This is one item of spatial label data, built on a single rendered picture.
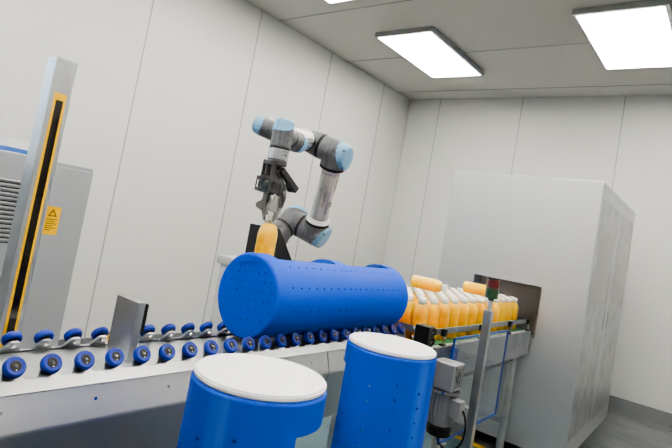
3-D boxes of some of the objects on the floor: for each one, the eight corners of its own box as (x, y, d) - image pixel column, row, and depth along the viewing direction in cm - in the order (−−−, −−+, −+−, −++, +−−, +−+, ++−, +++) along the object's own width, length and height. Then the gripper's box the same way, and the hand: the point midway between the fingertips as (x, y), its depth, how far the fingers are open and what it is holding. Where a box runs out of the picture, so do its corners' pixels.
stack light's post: (447, 540, 248) (483, 309, 255) (450, 537, 251) (486, 309, 258) (454, 544, 245) (491, 311, 252) (458, 541, 249) (494, 311, 255)
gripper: (256, 157, 185) (244, 216, 184) (279, 159, 178) (267, 221, 177) (272, 162, 192) (261, 219, 191) (295, 164, 185) (284, 223, 184)
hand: (270, 217), depth 186 cm, fingers closed on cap, 4 cm apart
